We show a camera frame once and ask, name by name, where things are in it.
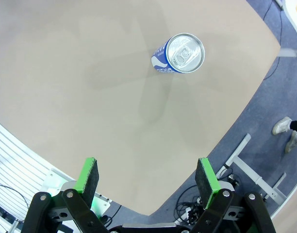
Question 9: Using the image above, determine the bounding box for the white desk leg frame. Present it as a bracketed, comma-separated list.
[215, 133, 289, 207]

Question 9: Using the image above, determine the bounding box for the white sneaker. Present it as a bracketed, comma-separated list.
[284, 130, 297, 154]
[271, 116, 293, 135]

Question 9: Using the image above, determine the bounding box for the blue Sweat drink can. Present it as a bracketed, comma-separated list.
[151, 33, 205, 75]

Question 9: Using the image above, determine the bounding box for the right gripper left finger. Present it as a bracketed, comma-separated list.
[21, 157, 109, 233]

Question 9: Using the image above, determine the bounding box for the white slatted panel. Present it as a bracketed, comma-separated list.
[0, 117, 76, 233]

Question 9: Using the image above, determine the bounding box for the white power strip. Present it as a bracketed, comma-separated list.
[174, 207, 191, 225]

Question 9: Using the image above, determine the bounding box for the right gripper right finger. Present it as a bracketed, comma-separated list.
[189, 157, 277, 233]

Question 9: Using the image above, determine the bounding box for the black floor cable bundle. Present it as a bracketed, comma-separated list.
[175, 184, 239, 225]

